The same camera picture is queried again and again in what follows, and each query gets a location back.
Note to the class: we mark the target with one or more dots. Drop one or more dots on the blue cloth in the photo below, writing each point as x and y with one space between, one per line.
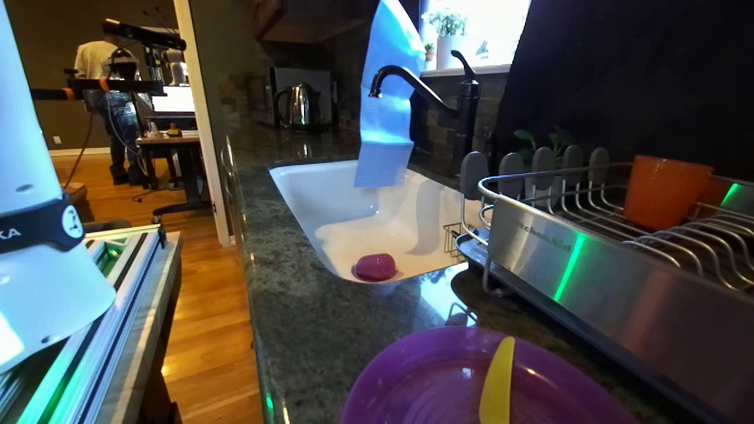
384 119

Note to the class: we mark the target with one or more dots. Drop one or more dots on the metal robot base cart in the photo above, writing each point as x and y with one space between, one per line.
108 372

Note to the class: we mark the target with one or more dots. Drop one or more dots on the purple object in sink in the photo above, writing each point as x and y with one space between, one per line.
374 266

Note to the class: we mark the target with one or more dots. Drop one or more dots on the white sink basin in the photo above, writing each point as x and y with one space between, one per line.
416 223

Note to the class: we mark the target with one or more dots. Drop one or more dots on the black kitchen faucet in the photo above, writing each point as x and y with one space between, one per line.
463 114

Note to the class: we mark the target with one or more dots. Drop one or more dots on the steel kettle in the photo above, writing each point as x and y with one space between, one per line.
298 107

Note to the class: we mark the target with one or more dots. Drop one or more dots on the purple plastic plate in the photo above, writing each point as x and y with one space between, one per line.
451 376

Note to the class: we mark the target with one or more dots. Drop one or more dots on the white potted plant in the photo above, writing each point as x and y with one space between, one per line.
449 30

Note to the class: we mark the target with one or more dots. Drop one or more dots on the yellow plastic utensil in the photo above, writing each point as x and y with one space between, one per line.
495 396

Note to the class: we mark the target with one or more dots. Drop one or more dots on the wooden table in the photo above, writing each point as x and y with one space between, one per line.
183 167

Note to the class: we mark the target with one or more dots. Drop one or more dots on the person in background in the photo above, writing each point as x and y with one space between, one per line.
116 108

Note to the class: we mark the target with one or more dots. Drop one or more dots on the orange cup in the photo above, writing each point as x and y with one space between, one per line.
663 192

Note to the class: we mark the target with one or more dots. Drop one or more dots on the steel dish rack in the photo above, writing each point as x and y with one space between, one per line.
675 306

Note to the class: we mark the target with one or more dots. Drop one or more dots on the right dark curtain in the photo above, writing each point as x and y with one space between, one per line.
636 75

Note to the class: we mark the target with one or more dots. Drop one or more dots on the camera tripod rig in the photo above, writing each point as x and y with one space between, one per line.
120 72

